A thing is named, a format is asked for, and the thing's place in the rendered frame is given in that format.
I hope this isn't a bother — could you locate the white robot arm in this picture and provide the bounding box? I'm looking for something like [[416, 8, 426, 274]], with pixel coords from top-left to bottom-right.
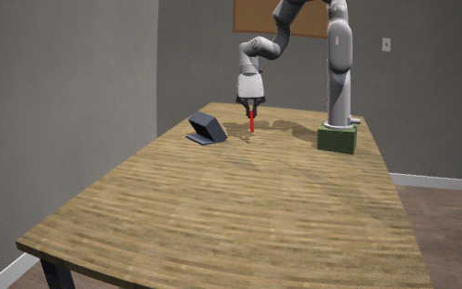
[[238, 0, 361, 130]]

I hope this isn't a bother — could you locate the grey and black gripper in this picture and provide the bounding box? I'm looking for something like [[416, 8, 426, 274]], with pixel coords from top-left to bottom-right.
[[236, 72, 266, 119]]

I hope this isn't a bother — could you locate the grey sloped panel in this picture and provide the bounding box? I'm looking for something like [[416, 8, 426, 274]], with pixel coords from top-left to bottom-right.
[[186, 110, 228, 145]]

